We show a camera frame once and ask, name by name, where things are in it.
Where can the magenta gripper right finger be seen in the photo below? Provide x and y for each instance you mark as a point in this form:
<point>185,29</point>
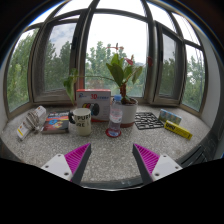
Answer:
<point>152,166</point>

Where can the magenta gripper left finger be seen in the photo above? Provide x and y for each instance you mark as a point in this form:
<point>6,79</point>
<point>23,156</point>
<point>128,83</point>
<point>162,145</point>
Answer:
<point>70,166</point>

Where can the clear plastic water bottle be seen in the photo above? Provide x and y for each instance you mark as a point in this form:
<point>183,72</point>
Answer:
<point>116,113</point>

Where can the yellow glue box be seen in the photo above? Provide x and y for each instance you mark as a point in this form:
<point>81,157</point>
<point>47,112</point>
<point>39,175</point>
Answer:
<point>177,129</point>

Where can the dark colourful book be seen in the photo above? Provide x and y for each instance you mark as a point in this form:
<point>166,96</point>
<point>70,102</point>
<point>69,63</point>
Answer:
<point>56,122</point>

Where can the black plastic grid trivet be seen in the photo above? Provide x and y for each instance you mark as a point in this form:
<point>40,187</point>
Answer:
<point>147,120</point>

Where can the red round coaster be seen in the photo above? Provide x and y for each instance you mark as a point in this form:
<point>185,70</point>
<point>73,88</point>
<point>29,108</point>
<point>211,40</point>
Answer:
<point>112,134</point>

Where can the white printed mug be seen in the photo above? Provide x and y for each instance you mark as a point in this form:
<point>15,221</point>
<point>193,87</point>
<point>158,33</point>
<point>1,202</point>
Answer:
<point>81,118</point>

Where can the small blue patterned box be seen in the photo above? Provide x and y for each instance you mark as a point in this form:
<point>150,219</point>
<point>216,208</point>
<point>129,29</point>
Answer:
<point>165,115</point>

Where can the white plant pot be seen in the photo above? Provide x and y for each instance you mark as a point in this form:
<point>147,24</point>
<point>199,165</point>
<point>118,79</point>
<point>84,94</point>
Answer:
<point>129,112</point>

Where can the white red 3D filament box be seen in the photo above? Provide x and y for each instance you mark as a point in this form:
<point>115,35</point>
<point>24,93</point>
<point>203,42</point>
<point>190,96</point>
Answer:
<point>97,101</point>

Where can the green plant with red flower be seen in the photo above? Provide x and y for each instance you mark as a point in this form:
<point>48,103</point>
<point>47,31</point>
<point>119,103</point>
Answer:
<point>121,69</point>

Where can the white power strip with cable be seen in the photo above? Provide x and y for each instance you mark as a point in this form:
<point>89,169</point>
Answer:
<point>31,122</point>

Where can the brown window frame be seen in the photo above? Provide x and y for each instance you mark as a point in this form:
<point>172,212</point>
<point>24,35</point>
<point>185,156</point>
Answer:
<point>82,34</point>

